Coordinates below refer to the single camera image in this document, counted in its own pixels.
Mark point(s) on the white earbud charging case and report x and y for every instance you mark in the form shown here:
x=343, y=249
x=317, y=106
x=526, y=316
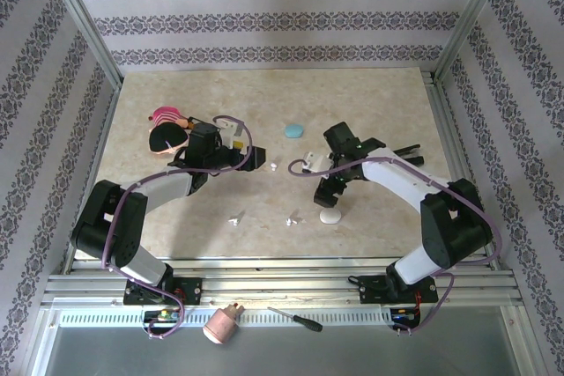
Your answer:
x=330, y=216

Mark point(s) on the blue earbud charging case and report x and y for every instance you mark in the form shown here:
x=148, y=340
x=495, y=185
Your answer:
x=294, y=131

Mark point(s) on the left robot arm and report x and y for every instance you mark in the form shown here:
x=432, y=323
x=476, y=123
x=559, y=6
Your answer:
x=163, y=186

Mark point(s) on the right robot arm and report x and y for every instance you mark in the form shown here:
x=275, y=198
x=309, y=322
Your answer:
x=396, y=178

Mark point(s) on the doll with black hair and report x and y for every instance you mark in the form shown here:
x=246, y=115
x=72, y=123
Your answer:
x=167, y=138

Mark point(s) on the small circuit board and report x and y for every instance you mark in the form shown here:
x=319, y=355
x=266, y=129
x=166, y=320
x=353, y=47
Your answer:
x=403, y=315
x=164, y=315

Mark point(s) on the grey metal sheet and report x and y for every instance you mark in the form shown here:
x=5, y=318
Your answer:
x=282, y=354

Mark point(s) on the pink cylindrical part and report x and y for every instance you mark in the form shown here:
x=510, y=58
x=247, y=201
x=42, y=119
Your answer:
x=219, y=325

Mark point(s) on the aluminium mounting rail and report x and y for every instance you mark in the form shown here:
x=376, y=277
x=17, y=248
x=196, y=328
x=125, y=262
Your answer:
x=282, y=288

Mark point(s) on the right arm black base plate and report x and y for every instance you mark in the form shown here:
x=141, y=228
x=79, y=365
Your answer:
x=372, y=290

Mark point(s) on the aluminium side rail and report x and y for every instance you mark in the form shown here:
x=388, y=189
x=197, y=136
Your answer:
x=100, y=138
x=447, y=129

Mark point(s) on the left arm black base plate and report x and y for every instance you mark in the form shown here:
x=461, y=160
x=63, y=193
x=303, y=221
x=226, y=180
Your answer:
x=194, y=290

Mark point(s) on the aluminium frame post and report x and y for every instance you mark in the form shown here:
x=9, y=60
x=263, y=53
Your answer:
x=474, y=19
x=88, y=28

